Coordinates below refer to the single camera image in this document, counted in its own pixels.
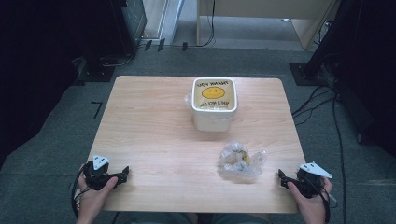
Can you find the person's left hand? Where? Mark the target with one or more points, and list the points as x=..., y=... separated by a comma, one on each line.
x=93, y=202

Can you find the person's right hand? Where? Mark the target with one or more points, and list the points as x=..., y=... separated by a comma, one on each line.
x=313, y=208

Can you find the smiley print plastic bag liner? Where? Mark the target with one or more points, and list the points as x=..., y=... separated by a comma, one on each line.
x=213, y=92

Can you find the light wooden furniture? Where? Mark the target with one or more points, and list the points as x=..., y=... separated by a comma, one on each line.
x=311, y=28

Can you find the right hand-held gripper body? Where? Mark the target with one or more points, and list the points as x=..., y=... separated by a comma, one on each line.
x=309, y=185

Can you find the small black floor bracket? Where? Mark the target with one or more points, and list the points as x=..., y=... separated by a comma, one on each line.
x=185, y=46
x=148, y=45
x=161, y=44

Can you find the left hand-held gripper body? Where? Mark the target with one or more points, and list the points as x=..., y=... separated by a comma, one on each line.
x=97, y=177

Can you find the white square bin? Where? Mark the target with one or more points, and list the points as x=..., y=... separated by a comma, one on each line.
x=213, y=119

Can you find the black stand with base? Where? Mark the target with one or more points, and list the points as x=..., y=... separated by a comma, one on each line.
x=308, y=71

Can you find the dark monitor cabinet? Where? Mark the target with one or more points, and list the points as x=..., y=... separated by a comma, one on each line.
x=129, y=25

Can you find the crumpled clear plastic bag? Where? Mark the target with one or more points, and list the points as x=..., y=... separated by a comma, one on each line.
x=238, y=161

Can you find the black stand base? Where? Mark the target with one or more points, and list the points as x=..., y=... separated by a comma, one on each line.
x=95, y=73

